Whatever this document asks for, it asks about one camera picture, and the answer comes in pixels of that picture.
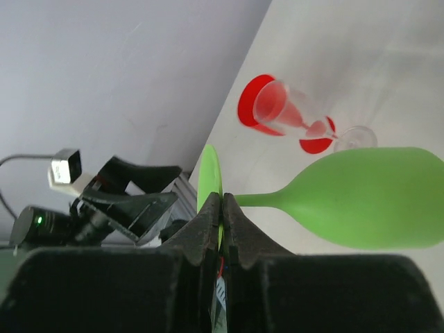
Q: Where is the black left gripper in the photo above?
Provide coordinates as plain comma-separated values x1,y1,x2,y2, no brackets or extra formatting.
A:
70,156,182,246

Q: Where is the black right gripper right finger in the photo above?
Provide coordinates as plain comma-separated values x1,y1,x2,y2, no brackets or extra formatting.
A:
222,194,443,332

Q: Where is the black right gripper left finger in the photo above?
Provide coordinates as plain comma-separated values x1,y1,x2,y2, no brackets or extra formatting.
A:
1,194,221,332

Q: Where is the green wine glass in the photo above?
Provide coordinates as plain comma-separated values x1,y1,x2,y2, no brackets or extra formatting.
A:
196,144,444,250

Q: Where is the red wine glass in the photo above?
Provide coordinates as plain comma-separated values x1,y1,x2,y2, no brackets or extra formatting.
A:
237,73,336,155

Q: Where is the clear wine glass front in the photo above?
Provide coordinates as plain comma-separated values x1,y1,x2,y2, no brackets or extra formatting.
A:
253,80,377,155

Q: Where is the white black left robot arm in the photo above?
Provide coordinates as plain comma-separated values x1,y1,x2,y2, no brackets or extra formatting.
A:
10,157,182,247

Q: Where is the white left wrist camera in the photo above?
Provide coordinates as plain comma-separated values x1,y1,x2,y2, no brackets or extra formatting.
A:
48,148,94,198

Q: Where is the black left camera cable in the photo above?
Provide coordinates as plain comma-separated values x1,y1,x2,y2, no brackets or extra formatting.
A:
0,153,55,219

